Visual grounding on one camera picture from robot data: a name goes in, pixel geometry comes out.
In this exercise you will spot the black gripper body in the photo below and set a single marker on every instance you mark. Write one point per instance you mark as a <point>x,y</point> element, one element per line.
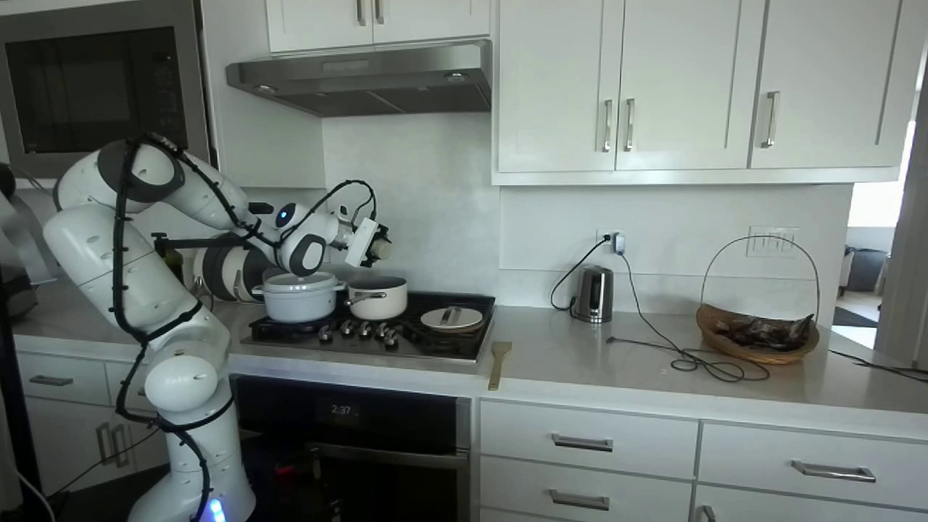
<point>379,244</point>

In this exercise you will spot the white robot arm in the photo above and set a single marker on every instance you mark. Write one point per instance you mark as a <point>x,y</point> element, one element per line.
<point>184,347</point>

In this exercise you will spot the white lidded casserole pot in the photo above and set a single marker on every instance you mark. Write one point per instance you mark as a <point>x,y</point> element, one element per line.
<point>294,298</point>

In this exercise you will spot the black gas stove top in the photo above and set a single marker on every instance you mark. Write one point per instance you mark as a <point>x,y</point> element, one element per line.
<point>391,337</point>

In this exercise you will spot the white pan lid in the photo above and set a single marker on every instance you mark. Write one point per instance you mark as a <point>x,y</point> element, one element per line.
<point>453,320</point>

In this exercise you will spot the stainless range hood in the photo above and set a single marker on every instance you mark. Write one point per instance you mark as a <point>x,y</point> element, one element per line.
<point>426,78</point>

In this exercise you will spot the wooden spatula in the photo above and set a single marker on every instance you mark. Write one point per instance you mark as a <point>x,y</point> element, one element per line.
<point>495,363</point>

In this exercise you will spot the black built-in oven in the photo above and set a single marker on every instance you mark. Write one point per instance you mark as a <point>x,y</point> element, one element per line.
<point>349,455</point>

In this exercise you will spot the white lower drawer cabinets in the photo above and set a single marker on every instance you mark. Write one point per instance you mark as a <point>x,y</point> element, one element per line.
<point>581,466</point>

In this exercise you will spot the built-in microwave oven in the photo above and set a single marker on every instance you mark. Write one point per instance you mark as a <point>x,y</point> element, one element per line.
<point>79,75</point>

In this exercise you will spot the white saucepan with steel handle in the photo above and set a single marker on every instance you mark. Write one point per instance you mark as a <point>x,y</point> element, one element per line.
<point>377,301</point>

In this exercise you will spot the black wall plug adapter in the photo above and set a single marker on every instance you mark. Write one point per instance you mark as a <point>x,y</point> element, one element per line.
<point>616,243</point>

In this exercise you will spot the white upper wall cabinets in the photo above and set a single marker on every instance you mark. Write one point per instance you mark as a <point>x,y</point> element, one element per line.
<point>591,92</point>

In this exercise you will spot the wooden basket with wire handle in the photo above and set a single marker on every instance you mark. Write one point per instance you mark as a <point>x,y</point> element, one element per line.
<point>756,337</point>

